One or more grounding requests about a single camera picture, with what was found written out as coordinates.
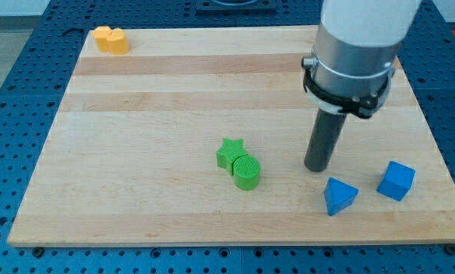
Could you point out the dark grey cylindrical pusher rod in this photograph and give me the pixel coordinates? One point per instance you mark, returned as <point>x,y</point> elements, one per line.
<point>323,139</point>

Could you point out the light wooden board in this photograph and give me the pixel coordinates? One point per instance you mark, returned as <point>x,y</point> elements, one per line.
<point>130,159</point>

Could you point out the blue triangular prism block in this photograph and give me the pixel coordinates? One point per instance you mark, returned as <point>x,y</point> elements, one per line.
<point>338,196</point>

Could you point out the blue cube block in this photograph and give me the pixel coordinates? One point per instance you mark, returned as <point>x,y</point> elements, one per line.
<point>396,181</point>

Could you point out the green star block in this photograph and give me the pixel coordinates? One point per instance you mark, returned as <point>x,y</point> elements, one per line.
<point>228,153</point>

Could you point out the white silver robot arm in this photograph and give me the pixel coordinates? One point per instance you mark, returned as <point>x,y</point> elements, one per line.
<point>350,67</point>

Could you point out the yellow block behind cylinder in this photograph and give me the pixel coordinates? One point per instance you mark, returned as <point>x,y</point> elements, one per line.
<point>100,35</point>

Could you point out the green cylinder block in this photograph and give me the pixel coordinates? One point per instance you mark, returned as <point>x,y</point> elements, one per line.
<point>246,172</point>

